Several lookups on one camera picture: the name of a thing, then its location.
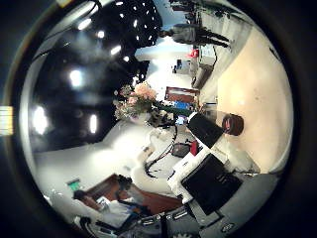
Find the small red object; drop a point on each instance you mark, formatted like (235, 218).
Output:
(194, 53)

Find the brown wooden cabinet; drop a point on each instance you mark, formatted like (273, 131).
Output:
(181, 95)

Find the blue box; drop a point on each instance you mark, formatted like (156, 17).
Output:
(182, 105)

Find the standing person in grey top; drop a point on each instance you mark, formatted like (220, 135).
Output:
(185, 33)

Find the pink and purple flower bouquet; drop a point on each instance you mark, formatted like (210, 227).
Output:
(140, 97)

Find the green exit sign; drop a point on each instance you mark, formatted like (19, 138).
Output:
(74, 185)

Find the seated person in white shirt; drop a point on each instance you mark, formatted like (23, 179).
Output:
(115, 210)

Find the dark grey box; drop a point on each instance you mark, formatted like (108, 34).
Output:
(181, 149)

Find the red upright block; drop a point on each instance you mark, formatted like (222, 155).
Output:
(194, 147)

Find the brown wooden desk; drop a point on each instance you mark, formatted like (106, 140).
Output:
(155, 200)

